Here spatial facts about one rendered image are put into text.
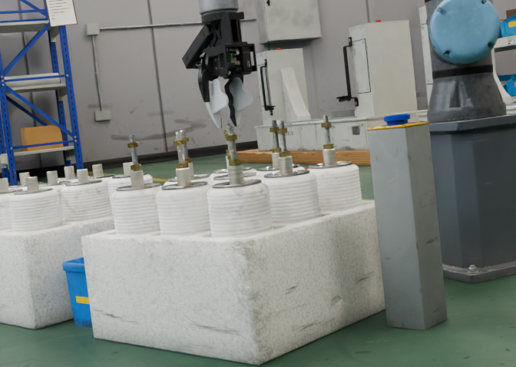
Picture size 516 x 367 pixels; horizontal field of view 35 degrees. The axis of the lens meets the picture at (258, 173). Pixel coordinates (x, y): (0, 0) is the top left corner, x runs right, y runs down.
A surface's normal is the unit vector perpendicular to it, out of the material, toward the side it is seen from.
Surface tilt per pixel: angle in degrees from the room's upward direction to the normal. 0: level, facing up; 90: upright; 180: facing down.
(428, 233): 90
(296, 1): 90
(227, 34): 90
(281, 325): 90
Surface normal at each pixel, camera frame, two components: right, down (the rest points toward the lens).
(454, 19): -0.16, 0.22
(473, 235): -0.37, 0.11
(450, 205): -0.91, 0.13
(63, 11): 0.39, -0.01
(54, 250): 0.71, -0.03
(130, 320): -0.67, 0.13
